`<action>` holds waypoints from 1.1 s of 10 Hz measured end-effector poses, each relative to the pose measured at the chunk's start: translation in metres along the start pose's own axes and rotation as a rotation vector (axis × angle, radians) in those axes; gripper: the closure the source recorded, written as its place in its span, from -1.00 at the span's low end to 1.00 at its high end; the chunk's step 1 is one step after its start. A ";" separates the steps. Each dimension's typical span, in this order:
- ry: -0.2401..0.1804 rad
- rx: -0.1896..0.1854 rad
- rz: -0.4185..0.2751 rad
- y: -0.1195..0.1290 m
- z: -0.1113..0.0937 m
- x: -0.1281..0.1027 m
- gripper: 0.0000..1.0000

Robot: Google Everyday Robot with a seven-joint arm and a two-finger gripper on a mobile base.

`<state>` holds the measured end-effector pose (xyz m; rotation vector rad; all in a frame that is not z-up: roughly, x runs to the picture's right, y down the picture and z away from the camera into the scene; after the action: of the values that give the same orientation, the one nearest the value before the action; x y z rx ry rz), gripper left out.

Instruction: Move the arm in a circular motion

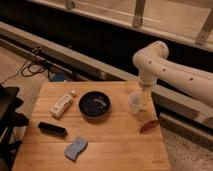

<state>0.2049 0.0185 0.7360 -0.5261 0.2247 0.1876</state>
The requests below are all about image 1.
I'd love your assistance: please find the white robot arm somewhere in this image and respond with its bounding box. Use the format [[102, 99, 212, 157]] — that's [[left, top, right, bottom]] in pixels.
[[133, 41, 213, 108]]

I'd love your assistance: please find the dark blue ceramic bowl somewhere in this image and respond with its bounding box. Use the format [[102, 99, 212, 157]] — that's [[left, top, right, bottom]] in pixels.
[[79, 91, 111, 118]]

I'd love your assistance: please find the clear plastic measuring cup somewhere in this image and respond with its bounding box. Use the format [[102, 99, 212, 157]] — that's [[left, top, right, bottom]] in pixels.
[[128, 91, 147, 115]]

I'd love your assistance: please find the white tube with label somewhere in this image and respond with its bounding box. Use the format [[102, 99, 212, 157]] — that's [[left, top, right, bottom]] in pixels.
[[49, 90, 76, 119]]

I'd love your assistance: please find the blue object behind board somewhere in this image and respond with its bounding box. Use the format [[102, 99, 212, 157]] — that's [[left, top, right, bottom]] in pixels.
[[50, 74, 65, 82]]

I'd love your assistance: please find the wooden bamboo cutting board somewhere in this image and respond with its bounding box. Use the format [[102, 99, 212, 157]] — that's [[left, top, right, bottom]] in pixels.
[[12, 82, 170, 171]]

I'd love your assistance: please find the brown red hair clip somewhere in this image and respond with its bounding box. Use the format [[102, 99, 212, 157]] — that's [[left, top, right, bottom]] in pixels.
[[140, 120, 158, 134]]

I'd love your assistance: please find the blue wavy sponge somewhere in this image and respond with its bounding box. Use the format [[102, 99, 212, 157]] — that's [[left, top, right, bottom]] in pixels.
[[64, 137, 88, 161]]

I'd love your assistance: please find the black rectangular box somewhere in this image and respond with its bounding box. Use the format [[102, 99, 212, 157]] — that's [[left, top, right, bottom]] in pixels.
[[38, 122, 67, 137]]

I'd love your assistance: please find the black stand at left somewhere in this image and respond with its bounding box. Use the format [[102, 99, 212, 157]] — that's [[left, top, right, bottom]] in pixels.
[[0, 84, 29, 169]]

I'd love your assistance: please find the black cable on floor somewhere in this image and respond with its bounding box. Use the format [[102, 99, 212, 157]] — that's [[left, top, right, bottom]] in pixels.
[[0, 58, 54, 86]]

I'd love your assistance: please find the metal window rail frame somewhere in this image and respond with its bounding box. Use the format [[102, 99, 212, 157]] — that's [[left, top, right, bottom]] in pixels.
[[0, 22, 213, 131]]

